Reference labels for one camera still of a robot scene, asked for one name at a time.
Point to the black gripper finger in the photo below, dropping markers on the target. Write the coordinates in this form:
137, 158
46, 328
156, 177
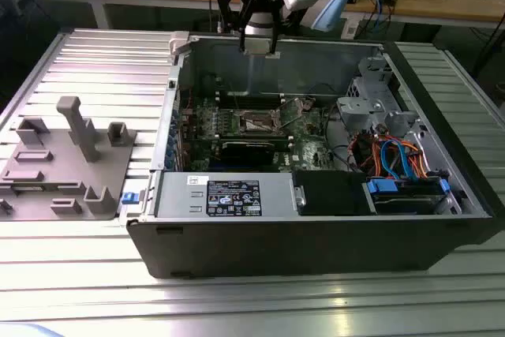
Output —
242, 41
275, 43

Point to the CPU socket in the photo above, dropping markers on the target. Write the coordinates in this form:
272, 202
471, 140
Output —
256, 122

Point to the grey plastic case latch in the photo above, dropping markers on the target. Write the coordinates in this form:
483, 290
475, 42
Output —
179, 42

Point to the pale blue teach pendant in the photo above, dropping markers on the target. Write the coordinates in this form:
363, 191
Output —
331, 11

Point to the grey metal drive cage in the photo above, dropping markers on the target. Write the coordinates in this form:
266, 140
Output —
367, 106

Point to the black graphics card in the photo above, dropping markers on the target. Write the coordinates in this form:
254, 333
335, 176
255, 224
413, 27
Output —
246, 154

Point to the green motherboard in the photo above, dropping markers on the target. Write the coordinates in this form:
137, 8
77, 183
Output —
307, 155

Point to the black plastic drive box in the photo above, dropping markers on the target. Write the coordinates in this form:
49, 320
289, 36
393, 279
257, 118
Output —
329, 193

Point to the grey power supply unit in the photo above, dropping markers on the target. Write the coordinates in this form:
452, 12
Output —
177, 195

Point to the blue plastic latch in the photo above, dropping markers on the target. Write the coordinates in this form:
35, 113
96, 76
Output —
128, 197

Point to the black PC case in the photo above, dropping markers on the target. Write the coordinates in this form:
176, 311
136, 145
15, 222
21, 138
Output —
276, 246

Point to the hard disk in blue carrier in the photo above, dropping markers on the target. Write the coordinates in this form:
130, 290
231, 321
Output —
406, 199

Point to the grey parts rack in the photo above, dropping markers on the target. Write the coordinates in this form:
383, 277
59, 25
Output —
59, 179

